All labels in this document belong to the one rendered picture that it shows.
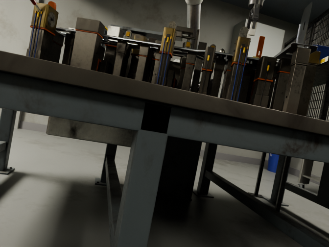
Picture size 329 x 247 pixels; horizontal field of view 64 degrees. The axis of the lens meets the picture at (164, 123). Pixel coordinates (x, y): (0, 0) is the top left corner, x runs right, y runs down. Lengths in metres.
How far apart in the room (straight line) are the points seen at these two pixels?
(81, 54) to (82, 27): 0.14
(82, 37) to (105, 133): 0.66
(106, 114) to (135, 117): 0.07
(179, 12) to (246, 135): 4.31
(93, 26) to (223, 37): 3.91
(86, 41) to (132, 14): 3.38
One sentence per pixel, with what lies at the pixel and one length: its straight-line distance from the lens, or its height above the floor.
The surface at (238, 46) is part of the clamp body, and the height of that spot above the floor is 1.00.
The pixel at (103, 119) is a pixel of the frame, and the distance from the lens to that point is 0.65.
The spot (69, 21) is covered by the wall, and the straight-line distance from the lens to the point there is 4.71.
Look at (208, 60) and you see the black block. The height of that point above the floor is 0.93.
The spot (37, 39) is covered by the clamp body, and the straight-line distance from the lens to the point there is 1.50.
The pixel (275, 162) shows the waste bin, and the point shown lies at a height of 0.18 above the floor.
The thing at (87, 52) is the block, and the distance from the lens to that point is 1.41.
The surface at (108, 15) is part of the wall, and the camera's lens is 4.73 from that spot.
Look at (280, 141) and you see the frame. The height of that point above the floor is 0.62.
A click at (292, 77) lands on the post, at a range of 1.16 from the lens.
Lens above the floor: 0.63
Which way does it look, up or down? 2 degrees down
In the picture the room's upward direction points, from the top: 11 degrees clockwise
